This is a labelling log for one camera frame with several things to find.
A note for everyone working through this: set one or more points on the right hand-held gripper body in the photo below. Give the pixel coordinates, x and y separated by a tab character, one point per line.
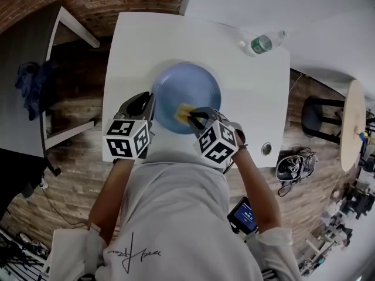
218	145

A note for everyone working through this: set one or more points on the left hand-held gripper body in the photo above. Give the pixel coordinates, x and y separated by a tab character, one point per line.
120	145

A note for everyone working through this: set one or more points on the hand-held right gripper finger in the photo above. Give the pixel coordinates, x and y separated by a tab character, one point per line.
197	127
206	111

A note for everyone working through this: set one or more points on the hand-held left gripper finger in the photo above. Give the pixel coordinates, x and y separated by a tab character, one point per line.
151	107
123	108

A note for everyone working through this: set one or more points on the yellow sponge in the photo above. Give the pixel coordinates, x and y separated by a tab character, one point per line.
183	114

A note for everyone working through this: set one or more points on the blue big plate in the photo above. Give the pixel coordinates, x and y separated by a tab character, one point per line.
184	86

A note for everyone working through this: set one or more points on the person's right forearm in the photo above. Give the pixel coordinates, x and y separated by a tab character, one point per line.
257	192

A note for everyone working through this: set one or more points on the person's left forearm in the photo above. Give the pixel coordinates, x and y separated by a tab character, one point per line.
112	198

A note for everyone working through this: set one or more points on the white square table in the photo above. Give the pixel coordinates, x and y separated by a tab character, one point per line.
252	98

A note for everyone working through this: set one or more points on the round metal table grommet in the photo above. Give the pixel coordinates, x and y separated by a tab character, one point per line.
267	148

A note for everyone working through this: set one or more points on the white helmet with gear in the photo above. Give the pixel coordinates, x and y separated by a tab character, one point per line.
288	168

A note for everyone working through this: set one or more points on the black device with blue screen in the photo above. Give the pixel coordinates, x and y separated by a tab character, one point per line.
243	215

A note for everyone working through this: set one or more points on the person's white shirt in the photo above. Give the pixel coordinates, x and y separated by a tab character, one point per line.
175	215

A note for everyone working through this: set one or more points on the clear plastic water bottle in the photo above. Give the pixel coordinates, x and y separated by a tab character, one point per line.
260	44

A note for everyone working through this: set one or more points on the dark blue cloth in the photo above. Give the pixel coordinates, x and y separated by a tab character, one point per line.
33	89

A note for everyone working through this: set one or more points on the black stool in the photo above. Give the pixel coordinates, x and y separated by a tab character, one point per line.
310	116

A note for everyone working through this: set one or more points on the black office chair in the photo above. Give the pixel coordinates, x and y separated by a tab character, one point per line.
17	174

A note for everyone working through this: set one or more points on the grey table with white legs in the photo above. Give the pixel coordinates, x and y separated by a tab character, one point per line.
20	39

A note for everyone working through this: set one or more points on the round wooden table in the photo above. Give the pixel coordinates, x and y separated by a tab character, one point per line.
353	121

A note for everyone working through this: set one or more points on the small blue yellow tool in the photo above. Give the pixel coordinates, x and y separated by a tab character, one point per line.
364	136

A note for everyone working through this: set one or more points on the cluttered equipment workbench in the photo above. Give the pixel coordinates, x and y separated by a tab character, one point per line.
342	224

